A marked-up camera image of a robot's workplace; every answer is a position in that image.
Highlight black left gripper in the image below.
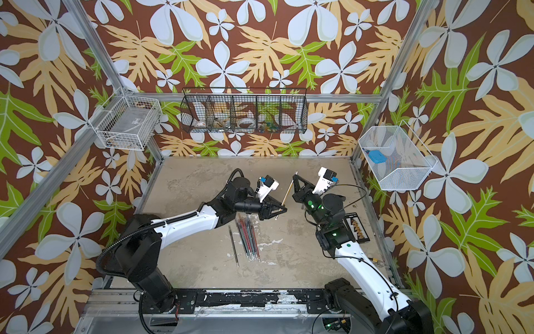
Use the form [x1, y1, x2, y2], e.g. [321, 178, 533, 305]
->
[234, 195, 286, 221]

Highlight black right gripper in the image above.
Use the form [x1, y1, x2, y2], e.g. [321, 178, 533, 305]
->
[295, 175, 330, 233]

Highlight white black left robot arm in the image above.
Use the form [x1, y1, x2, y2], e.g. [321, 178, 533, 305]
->
[95, 168, 287, 313]

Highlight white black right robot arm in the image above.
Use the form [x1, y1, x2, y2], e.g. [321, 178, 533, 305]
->
[292, 173, 434, 333]

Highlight bundle red green pencils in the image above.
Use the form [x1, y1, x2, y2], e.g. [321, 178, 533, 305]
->
[236, 214, 261, 262]

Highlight black pencil lying apart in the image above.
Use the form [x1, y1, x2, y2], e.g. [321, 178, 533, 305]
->
[228, 226, 240, 268]

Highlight blue object in basket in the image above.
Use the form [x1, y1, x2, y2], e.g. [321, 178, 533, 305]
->
[367, 150, 387, 164]

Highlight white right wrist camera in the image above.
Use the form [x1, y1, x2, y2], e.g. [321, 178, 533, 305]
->
[313, 167, 339, 195]

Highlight black wire basket back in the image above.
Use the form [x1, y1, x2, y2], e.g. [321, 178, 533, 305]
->
[178, 87, 309, 134]

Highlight white wire basket right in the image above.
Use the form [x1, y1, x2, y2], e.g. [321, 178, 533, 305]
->
[358, 122, 438, 192]

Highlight white wire basket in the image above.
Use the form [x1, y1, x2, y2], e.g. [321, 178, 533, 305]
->
[358, 122, 438, 192]
[93, 95, 162, 151]

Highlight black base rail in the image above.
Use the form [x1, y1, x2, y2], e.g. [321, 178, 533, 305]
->
[137, 287, 335, 315]

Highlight aluminium frame post back left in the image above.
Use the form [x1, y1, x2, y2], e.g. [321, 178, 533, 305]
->
[64, 1, 164, 163]

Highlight aluminium frame post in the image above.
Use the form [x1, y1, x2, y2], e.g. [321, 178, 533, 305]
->
[350, 0, 439, 161]
[64, 1, 164, 163]

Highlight white wire basket left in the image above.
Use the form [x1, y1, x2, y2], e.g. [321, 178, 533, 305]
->
[93, 95, 162, 151]

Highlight aluminium frame post back right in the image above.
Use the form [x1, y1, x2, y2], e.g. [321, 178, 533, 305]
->
[350, 0, 439, 161]

